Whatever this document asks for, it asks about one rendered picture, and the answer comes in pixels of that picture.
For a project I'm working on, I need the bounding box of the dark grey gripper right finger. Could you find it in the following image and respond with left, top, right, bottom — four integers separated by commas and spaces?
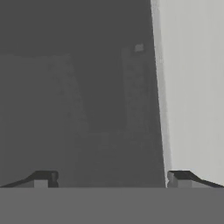
166, 170, 224, 189

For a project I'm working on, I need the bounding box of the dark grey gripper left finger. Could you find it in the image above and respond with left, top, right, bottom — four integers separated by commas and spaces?
0, 170, 60, 189

